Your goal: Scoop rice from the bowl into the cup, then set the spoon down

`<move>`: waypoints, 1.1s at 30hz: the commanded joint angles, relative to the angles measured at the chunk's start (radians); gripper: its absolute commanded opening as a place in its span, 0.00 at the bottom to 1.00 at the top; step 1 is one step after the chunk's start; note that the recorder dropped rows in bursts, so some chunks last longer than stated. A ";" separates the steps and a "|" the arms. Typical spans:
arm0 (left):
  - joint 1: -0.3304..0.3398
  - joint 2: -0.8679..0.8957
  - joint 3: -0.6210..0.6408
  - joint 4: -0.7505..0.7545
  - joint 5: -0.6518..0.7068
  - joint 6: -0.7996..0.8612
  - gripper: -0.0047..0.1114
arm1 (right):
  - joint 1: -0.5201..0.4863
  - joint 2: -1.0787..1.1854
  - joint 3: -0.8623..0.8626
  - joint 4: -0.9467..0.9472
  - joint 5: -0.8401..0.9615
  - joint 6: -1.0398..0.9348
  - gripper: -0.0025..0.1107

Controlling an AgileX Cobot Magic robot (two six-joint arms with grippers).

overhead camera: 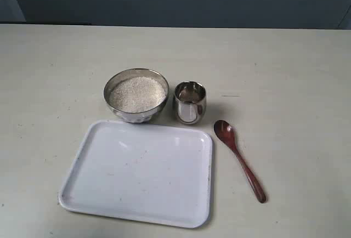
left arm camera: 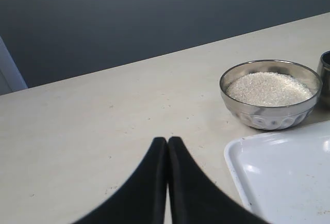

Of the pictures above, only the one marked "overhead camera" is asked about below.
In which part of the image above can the steel bowl of rice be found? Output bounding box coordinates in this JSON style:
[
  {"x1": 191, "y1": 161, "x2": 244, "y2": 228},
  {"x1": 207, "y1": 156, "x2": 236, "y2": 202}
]
[{"x1": 103, "y1": 68, "x2": 169, "y2": 123}]

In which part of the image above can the dark red wooden spoon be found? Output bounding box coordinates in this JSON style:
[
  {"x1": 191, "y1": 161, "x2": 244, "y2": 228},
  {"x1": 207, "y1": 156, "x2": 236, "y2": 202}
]
[{"x1": 213, "y1": 120, "x2": 267, "y2": 203}]

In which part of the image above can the small steel cup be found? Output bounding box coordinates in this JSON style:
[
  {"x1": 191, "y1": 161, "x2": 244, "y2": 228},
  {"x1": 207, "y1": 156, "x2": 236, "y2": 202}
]
[{"x1": 172, "y1": 81, "x2": 207, "y2": 125}]

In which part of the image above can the white plastic tray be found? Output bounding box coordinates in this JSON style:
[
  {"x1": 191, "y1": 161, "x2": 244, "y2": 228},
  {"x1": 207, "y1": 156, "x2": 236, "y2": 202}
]
[{"x1": 58, "y1": 120, "x2": 213, "y2": 229}]

